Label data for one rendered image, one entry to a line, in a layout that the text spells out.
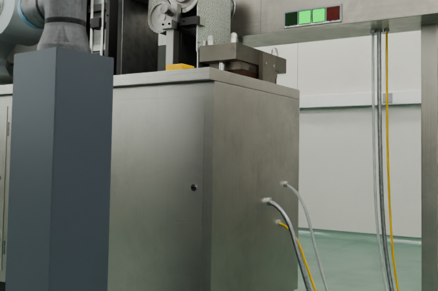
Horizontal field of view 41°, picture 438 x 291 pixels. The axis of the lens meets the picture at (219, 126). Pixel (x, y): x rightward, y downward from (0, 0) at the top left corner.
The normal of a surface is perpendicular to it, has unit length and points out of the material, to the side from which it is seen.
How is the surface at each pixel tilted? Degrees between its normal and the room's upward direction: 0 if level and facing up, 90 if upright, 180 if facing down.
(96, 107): 90
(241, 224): 90
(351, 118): 90
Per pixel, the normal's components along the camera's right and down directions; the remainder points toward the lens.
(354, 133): -0.55, -0.06
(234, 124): 0.84, -0.02
